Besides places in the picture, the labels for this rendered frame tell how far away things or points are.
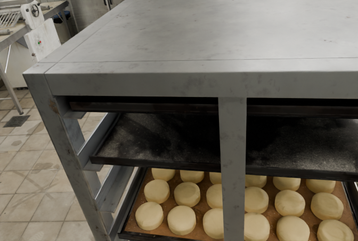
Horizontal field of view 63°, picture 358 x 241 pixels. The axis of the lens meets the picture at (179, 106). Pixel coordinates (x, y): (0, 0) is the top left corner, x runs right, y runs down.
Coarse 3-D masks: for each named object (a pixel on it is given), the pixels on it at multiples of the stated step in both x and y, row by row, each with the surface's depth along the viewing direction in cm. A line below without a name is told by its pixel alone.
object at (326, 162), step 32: (128, 128) 48; (160, 128) 47; (192, 128) 46; (256, 128) 44; (288, 128) 43; (320, 128) 43; (352, 128) 42; (96, 160) 41; (128, 160) 40; (160, 160) 39; (192, 160) 40; (256, 160) 39; (288, 160) 38; (320, 160) 37; (352, 160) 37
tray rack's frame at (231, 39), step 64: (128, 0) 61; (192, 0) 55; (256, 0) 50; (320, 0) 46; (64, 64) 35; (128, 64) 33; (192, 64) 31; (256, 64) 29; (320, 64) 28; (64, 128) 37
